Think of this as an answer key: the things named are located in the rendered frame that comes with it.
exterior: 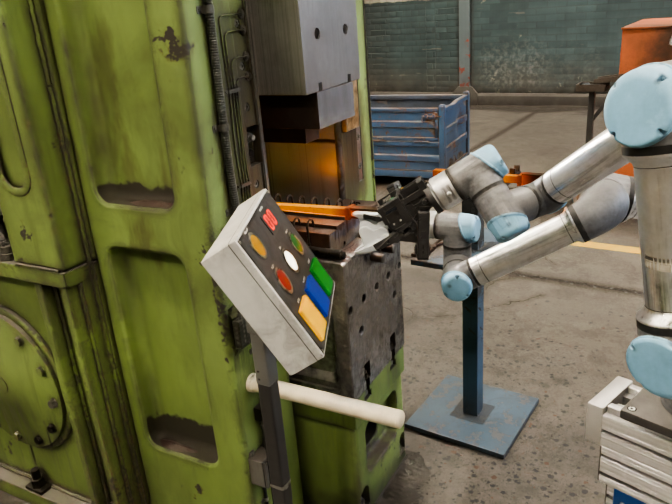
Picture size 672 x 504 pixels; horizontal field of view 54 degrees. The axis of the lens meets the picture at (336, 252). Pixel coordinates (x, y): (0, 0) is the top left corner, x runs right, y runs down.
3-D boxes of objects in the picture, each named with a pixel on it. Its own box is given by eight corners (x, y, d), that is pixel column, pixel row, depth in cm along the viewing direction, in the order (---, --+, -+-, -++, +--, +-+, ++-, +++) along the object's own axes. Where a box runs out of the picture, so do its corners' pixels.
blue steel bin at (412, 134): (472, 168, 615) (472, 90, 590) (445, 192, 550) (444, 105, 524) (356, 163, 668) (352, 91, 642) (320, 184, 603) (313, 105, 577)
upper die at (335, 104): (355, 115, 186) (352, 81, 182) (320, 129, 170) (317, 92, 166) (235, 113, 206) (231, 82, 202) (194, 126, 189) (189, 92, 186)
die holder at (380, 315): (405, 344, 224) (399, 220, 208) (354, 403, 193) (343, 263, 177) (269, 318, 250) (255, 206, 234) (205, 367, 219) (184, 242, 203)
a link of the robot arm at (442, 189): (460, 194, 141) (465, 206, 134) (442, 206, 143) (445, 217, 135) (442, 166, 139) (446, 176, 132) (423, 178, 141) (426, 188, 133)
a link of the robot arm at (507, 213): (550, 217, 133) (522, 172, 135) (514, 232, 127) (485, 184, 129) (526, 235, 139) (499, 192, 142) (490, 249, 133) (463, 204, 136)
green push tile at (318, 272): (333, 281, 150) (314, 255, 149) (331, 295, 144) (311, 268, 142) (327, 285, 151) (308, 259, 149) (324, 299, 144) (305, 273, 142)
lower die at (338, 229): (362, 233, 199) (360, 206, 196) (330, 256, 183) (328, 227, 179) (249, 220, 218) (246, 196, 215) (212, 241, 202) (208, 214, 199)
